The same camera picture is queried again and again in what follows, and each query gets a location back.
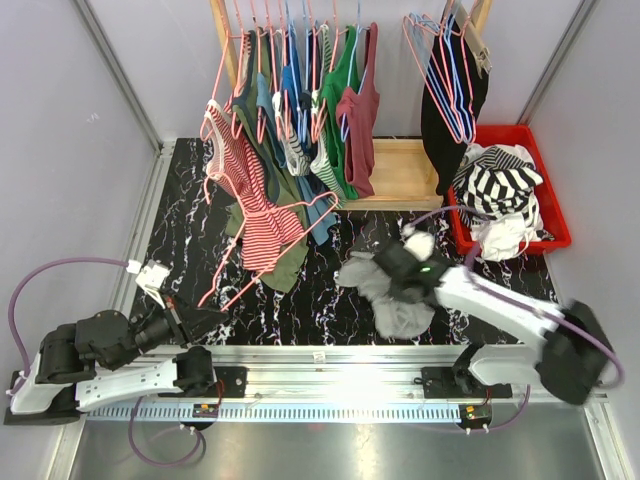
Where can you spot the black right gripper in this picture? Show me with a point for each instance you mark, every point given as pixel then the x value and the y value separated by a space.
pixel 398 293

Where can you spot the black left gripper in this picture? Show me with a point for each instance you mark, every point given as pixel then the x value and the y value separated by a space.
pixel 199 321

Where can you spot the grey tank top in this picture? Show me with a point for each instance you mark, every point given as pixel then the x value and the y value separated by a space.
pixel 394 319

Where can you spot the white plain tank top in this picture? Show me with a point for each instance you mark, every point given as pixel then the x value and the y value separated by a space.
pixel 509 235

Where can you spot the black white wide-striped top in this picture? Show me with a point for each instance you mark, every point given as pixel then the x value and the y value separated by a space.
pixel 498 192

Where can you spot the pink wire hanger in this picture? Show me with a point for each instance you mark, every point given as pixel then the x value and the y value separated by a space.
pixel 457 77
pixel 408 28
pixel 271 232

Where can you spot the purple black striped tank top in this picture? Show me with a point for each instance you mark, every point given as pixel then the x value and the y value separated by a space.
pixel 495 158

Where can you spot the light blue wire hanger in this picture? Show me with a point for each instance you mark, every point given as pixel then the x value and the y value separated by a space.
pixel 427 29
pixel 444 89

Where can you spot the maroon tank top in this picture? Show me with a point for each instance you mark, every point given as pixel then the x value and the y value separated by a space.
pixel 356 113

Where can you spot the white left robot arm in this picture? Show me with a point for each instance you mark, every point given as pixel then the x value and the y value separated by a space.
pixel 109 357

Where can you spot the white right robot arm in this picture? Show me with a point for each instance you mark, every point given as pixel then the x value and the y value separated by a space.
pixel 563 349

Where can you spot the light blue tank top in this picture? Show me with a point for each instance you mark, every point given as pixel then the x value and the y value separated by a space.
pixel 294 162

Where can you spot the red white striped tank top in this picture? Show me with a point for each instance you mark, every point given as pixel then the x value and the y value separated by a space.
pixel 236 167

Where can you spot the green white striped tank top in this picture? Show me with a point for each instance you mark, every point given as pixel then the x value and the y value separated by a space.
pixel 321 54

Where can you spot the olive green tank top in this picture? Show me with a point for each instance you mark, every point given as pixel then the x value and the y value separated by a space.
pixel 250 120

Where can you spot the wooden clothes rack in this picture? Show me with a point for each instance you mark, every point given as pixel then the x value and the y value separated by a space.
pixel 402 177

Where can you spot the red plastic bin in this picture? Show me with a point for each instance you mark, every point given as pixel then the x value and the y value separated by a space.
pixel 463 217

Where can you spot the black garment on rack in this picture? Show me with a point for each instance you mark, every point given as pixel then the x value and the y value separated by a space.
pixel 446 155

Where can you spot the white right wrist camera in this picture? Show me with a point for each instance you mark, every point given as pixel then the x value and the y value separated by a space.
pixel 419 243

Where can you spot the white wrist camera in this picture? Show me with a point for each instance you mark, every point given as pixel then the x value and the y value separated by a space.
pixel 150 278
pixel 419 243

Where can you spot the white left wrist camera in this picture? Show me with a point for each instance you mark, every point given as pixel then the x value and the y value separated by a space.
pixel 150 278

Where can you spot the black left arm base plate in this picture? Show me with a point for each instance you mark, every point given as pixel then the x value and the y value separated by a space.
pixel 231 381

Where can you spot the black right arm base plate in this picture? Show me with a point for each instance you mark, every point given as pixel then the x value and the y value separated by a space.
pixel 450 383

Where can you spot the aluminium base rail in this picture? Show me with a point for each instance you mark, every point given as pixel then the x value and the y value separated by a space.
pixel 344 375

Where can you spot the white slotted cable duct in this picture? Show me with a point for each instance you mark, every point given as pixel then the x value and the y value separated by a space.
pixel 233 412

